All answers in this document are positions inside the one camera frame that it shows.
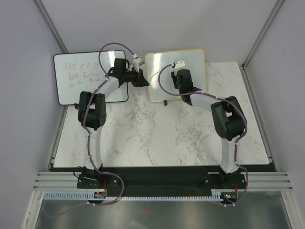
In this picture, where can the black framed whiteboard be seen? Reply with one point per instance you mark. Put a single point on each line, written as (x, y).
(77, 72)

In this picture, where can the aluminium rail frame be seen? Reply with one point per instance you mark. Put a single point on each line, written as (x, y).
(259, 178)

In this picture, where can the yellow framed whiteboard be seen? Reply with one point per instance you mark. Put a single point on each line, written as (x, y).
(194, 60)

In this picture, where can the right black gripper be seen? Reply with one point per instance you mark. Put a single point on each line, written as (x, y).
(174, 78)

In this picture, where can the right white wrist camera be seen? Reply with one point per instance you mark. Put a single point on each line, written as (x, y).
(178, 65)

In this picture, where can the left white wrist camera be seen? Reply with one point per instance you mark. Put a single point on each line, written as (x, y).
(137, 62)

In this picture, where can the white slotted cable duct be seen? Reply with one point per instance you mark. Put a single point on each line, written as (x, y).
(96, 196)

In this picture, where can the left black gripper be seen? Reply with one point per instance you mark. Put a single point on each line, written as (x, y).
(138, 78)

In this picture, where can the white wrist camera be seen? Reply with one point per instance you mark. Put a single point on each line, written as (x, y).
(178, 65)
(137, 62)

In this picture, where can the black whiteboard stand foot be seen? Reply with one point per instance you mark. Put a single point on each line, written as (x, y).
(76, 106)

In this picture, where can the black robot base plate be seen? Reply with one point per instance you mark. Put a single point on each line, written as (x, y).
(160, 181)

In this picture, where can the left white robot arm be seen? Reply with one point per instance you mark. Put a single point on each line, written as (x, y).
(92, 105)

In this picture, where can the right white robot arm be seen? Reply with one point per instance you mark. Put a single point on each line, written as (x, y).
(228, 118)

